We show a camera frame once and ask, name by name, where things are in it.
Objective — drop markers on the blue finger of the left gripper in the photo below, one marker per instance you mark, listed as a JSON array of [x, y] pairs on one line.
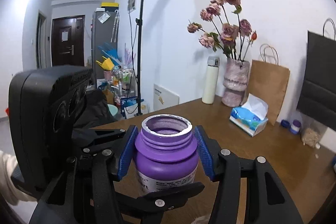
[[168, 199]]

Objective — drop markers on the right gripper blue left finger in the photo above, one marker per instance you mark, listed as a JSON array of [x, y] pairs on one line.
[[125, 152]]

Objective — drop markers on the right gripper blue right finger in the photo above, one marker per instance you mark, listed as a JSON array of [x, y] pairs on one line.
[[208, 150]]

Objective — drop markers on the purple supplement jar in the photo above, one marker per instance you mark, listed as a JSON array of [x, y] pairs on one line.
[[166, 153]]

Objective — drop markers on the blue tissue box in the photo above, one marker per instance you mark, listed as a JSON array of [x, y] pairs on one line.
[[251, 116]]

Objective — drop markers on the cream thermos bottle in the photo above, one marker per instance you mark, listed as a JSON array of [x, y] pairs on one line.
[[212, 72]]

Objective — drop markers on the cluttered storage rack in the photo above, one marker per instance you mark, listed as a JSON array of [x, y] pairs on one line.
[[117, 77]]

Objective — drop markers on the pink ceramic vase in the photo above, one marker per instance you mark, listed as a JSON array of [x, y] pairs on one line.
[[235, 82]]

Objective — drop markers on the dark brown door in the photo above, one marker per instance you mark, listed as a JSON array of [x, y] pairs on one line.
[[67, 41]]

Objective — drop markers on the blue jar lid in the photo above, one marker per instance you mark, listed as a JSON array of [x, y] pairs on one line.
[[285, 123]]

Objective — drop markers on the small purple white jar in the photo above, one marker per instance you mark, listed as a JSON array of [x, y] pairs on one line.
[[295, 126]]

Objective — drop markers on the brown paper bag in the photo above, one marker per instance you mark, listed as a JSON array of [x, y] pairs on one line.
[[268, 81]]

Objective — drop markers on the grey refrigerator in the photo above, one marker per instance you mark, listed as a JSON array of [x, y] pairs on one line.
[[103, 36]]

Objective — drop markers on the clear container with seeds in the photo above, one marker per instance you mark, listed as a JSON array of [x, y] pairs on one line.
[[312, 133]]

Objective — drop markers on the dried pink flowers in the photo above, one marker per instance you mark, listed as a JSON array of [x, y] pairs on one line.
[[232, 34]]

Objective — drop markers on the black paper bag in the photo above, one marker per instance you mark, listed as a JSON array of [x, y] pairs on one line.
[[317, 97]]

